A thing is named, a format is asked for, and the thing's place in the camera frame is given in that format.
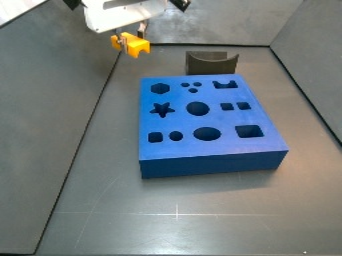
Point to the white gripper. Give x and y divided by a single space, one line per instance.
109 14

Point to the yellow arch block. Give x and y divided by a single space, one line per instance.
134 45

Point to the black curved fixture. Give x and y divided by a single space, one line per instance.
209 62

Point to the blue foam shape board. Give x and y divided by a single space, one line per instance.
201 126

